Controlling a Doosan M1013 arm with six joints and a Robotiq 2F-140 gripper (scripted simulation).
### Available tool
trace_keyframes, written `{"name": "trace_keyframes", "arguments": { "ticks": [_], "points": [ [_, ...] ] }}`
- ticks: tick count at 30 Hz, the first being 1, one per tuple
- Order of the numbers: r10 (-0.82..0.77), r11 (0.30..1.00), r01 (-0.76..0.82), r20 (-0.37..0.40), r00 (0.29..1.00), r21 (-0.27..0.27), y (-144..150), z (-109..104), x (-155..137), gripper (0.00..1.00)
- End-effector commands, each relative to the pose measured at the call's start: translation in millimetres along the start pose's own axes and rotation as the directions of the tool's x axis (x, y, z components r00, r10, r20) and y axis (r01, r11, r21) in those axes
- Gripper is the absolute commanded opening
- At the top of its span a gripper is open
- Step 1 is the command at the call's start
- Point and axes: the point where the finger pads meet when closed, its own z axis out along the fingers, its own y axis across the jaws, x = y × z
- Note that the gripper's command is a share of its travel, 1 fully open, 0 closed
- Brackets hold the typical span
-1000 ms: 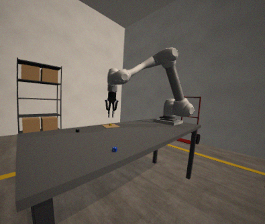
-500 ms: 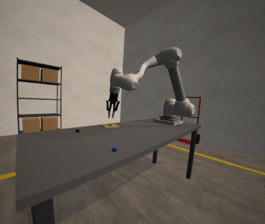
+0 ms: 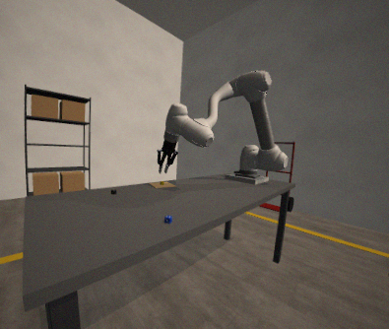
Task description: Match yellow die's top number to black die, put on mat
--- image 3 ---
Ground tan flat mat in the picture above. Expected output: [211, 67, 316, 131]
[149, 182, 176, 188]

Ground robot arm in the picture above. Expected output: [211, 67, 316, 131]
[163, 71, 288, 178]

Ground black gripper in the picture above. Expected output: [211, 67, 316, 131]
[158, 139, 178, 173]

